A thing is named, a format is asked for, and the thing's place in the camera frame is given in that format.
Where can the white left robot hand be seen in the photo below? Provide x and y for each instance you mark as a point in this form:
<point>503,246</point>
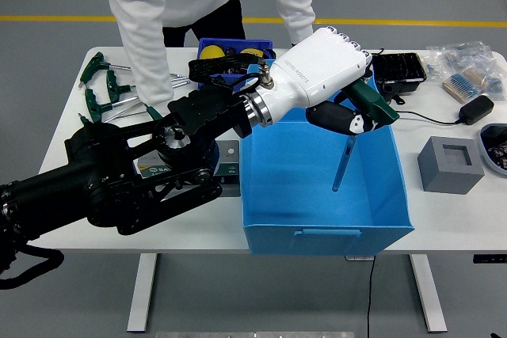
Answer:
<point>317,69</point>

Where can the metal hex wrench stand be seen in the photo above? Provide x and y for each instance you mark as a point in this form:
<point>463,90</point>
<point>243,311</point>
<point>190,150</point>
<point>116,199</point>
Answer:
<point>229,152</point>

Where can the person's left forearm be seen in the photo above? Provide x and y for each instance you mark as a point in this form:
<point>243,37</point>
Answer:
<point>297,13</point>

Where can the person's right forearm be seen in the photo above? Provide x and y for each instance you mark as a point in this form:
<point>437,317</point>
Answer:
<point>146,69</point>

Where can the large blue plastic box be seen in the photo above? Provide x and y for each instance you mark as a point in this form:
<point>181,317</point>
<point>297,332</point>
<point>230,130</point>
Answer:
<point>297,179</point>

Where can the black tape roll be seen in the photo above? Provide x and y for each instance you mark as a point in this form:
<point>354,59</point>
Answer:
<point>270,53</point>

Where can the yellow tape measure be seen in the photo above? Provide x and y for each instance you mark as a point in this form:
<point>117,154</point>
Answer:
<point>251,52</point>

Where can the black table control panel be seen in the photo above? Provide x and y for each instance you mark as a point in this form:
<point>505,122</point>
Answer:
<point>489,259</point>

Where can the white table leg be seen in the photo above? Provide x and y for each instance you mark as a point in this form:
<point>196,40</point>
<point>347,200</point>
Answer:
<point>142,294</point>
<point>428,294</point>

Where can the black plastic tray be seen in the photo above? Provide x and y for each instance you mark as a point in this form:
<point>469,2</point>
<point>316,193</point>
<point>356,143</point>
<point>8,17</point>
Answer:
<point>400,69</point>

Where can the small blue parts bin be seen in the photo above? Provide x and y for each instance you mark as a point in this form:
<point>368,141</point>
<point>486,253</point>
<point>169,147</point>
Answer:
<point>237,41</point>

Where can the yellow floor tape line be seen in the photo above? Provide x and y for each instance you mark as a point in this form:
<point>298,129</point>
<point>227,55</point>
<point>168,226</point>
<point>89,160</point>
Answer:
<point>396,21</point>

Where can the yellow ball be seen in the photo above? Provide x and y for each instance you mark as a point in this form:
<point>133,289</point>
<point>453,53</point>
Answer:
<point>212,52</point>

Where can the clear plastic parts bag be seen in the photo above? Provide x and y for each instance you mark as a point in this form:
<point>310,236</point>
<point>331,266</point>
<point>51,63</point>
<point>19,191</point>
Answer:
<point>463,55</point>
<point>497,84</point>

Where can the tan resistor strip bundle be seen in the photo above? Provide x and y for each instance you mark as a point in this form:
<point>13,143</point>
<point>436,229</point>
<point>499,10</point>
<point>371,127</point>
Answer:
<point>465,85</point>

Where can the grey block with square recess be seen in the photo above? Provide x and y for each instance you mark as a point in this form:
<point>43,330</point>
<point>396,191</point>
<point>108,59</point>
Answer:
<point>447,179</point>

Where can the black power adapter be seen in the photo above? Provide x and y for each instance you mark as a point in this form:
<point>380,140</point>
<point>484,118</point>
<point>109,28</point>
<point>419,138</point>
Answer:
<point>477,110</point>

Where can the grey bowl with parts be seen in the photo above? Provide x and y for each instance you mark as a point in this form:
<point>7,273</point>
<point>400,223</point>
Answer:
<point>484,148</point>

